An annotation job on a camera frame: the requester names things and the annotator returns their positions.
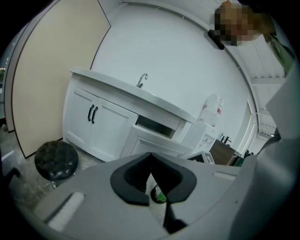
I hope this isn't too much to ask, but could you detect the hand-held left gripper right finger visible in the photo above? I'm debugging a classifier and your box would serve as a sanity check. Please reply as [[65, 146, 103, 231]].
[[151, 151, 242, 240]]

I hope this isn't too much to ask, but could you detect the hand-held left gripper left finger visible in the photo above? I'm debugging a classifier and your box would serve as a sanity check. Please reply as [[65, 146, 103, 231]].
[[34, 151, 170, 240]]

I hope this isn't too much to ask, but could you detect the white sink cabinet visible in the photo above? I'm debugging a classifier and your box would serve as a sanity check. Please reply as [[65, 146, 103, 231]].
[[62, 66, 196, 165]]

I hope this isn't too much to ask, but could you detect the black mesh wastebasket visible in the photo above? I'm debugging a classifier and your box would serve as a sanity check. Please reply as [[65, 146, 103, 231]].
[[150, 184, 168, 204]]

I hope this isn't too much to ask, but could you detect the dark wooden table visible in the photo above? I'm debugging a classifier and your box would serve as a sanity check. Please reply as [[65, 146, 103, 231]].
[[210, 139, 242, 166]]

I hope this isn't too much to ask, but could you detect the white water dispenser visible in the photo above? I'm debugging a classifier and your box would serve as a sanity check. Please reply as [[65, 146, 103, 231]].
[[181, 121, 218, 155]]

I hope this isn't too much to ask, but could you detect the black round stool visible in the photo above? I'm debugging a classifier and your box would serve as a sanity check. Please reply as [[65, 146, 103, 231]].
[[34, 140, 79, 188]]

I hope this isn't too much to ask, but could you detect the clear water jug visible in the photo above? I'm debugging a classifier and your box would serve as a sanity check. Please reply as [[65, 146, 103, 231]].
[[199, 93, 225, 127]]

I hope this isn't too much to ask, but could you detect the person's torso in pale vest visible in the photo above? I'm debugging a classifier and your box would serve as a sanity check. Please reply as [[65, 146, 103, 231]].
[[234, 14, 300, 240]]

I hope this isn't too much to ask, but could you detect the chrome faucet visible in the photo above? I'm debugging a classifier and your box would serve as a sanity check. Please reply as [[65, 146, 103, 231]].
[[136, 73, 149, 89]]

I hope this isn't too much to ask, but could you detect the beige partition panel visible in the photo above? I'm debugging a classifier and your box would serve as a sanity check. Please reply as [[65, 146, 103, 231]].
[[11, 0, 112, 158]]

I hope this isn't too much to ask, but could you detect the person's head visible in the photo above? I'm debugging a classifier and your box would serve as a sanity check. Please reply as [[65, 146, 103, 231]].
[[214, 0, 275, 47]]

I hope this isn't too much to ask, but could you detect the white bar-handled cabinet door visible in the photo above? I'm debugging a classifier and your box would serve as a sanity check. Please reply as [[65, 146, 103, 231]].
[[88, 97, 139, 162], [65, 84, 99, 147]]

